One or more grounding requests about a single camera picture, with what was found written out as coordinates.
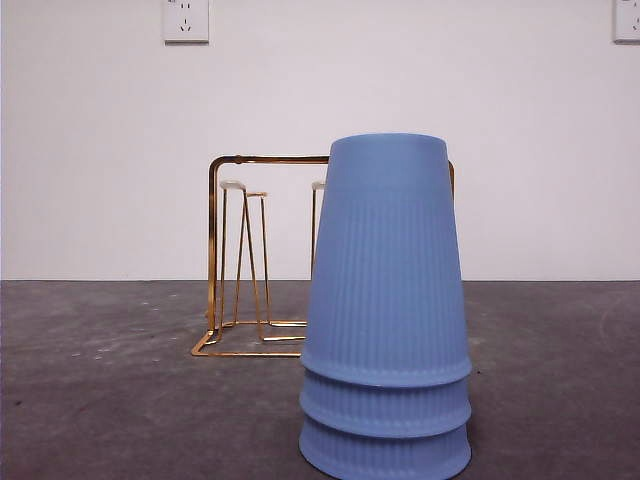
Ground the blue ribbed plastic cup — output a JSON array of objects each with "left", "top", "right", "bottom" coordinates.
[
  {"left": 298, "top": 417, "right": 472, "bottom": 476},
  {"left": 298, "top": 372, "right": 474, "bottom": 440},
  {"left": 299, "top": 133, "right": 474, "bottom": 389}
]

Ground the gold wire cup holder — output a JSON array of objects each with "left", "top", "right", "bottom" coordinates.
[{"left": 189, "top": 154, "right": 457, "bottom": 359}]

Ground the white wall socket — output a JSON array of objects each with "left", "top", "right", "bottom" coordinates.
[
  {"left": 613, "top": 0, "right": 640, "bottom": 45},
  {"left": 163, "top": 0, "right": 210, "bottom": 45}
]

